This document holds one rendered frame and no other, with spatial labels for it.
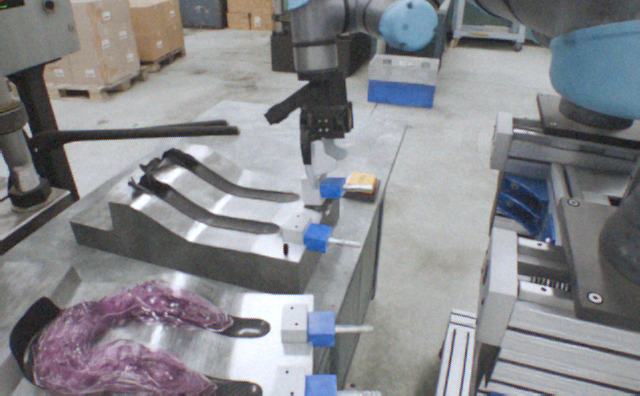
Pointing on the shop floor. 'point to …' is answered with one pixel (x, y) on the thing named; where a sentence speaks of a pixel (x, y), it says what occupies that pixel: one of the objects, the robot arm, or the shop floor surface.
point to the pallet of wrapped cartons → (97, 51)
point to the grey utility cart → (481, 29)
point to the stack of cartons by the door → (248, 5)
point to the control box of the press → (38, 52)
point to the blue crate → (400, 93)
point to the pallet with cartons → (157, 31)
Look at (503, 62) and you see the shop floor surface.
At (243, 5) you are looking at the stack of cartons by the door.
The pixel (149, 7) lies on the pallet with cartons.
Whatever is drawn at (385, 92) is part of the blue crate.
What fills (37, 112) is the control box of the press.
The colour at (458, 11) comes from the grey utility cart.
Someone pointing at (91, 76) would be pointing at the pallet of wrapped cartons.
